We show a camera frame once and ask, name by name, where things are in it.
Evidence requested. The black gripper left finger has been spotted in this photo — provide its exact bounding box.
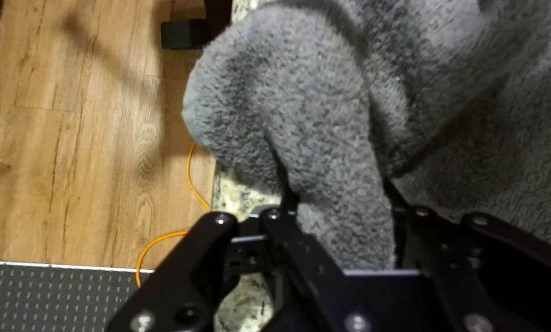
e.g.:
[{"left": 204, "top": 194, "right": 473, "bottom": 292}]
[{"left": 103, "top": 205, "right": 378, "bottom": 332}]

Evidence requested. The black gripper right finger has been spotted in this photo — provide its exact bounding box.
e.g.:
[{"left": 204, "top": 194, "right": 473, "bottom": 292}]
[{"left": 391, "top": 201, "right": 551, "bottom": 332}]

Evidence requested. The grey fluffy towel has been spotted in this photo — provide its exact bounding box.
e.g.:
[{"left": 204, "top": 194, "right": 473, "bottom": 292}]
[{"left": 180, "top": 0, "right": 551, "bottom": 273}]

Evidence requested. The grey perforated board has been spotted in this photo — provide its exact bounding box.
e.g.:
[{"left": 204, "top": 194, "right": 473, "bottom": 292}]
[{"left": 0, "top": 261, "right": 157, "bottom": 332}]

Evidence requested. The black furniture foot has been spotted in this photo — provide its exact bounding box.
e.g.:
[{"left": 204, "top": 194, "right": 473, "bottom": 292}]
[{"left": 158, "top": 0, "right": 234, "bottom": 52}]

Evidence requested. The orange cable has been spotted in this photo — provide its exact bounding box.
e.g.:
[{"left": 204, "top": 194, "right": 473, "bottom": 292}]
[{"left": 133, "top": 141, "right": 214, "bottom": 292}]

